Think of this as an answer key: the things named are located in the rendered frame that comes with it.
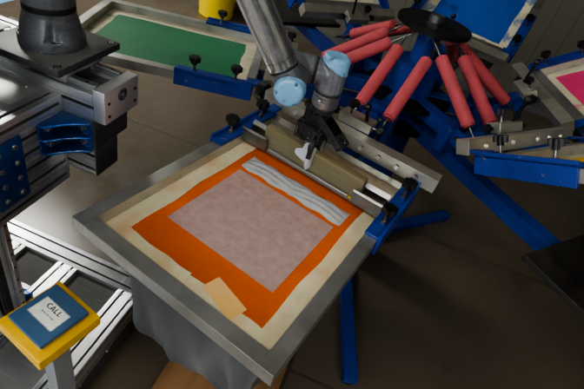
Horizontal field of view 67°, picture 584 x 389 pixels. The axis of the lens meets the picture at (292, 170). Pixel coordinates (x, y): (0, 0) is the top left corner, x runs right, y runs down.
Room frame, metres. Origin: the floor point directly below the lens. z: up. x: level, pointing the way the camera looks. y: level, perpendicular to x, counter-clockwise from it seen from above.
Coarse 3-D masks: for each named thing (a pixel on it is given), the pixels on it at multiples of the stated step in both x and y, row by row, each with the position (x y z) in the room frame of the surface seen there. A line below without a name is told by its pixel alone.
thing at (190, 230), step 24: (240, 168) 1.06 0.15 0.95; (288, 168) 1.13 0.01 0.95; (192, 192) 0.90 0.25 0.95; (216, 192) 0.93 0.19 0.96; (240, 192) 0.95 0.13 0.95; (264, 192) 0.98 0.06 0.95; (168, 216) 0.79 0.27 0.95; (192, 216) 0.81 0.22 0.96; (216, 216) 0.83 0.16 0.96; (240, 216) 0.86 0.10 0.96; (168, 240) 0.71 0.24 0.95; (192, 240) 0.73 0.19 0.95; (216, 240) 0.75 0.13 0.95; (192, 264) 0.66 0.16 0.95
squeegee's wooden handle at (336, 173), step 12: (276, 132) 1.16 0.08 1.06; (276, 144) 1.15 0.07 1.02; (288, 144) 1.13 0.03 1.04; (300, 144) 1.12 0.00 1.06; (288, 156) 1.13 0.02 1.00; (324, 156) 1.09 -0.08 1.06; (312, 168) 1.09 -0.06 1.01; (324, 168) 1.08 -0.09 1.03; (336, 168) 1.06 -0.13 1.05; (348, 168) 1.07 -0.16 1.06; (336, 180) 1.06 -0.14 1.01; (348, 180) 1.04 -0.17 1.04; (360, 180) 1.03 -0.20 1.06; (348, 192) 1.04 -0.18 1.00; (360, 192) 1.03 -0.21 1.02
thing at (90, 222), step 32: (288, 128) 1.31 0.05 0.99; (192, 160) 0.99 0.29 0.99; (352, 160) 1.22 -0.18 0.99; (128, 192) 0.80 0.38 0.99; (96, 224) 0.67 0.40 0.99; (128, 256) 0.61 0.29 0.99; (352, 256) 0.79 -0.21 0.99; (160, 288) 0.55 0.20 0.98; (320, 288) 0.67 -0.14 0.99; (192, 320) 0.52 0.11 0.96; (224, 320) 0.52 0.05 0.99; (256, 352) 0.47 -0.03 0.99; (288, 352) 0.49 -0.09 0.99
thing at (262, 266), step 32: (320, 192) 1.06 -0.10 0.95; (256, 224) 0.85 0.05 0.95; (288, 224) 0.88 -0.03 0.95; (320, 224) 0.91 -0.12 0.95; (224, 256) 0.71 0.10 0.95; (256, 256) 0.74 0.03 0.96; (288, 256) 0.77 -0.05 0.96; (320, 256) 0.80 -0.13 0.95; (256, 288) 0.64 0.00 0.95; (288, 288) 0.67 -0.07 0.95; (256, 320) 0.56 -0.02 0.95
